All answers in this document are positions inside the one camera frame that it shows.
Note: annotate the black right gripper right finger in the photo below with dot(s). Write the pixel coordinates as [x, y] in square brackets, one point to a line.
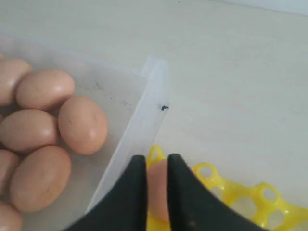
[192, 207]

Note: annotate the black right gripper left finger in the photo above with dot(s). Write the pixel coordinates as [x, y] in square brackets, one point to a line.
[124, 208]

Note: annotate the brown egg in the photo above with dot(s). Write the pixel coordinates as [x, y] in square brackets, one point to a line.
[12, 71]
[157, 190]
[40, 179]
[26, 130]
[45, 89]
[9, 161]
[82, 125]
[10, 219]

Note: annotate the yellow plastic egg tray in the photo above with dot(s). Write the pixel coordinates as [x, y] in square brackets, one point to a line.
[261, 203]

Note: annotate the clear plastic box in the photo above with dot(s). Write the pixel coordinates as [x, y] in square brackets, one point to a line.
[133, 101]

